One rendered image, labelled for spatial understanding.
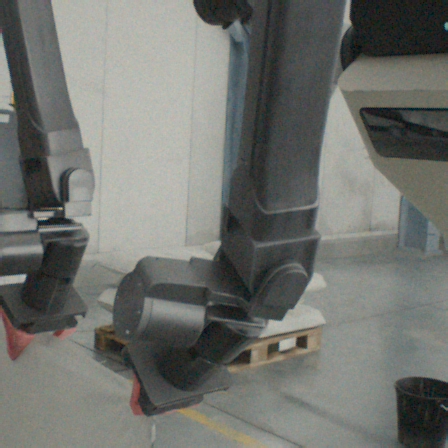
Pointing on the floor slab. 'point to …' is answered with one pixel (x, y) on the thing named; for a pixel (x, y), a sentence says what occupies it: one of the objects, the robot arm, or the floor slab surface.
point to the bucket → (422, 411)
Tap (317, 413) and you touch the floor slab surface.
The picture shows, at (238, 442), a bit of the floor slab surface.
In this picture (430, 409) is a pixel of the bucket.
